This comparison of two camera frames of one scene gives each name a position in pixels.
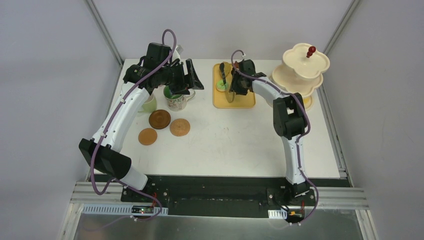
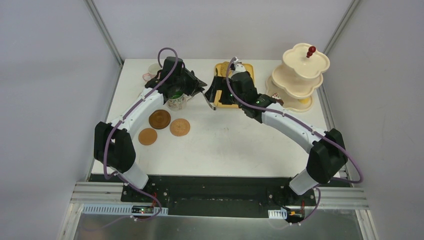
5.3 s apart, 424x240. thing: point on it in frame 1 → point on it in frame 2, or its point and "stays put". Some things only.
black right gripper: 237,83 → 218,91
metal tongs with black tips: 222,69 → 211,105
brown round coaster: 179,127 stays put
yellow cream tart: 307,101 stays put
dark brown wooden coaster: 159,119 stays put
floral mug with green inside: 177,102 stays put
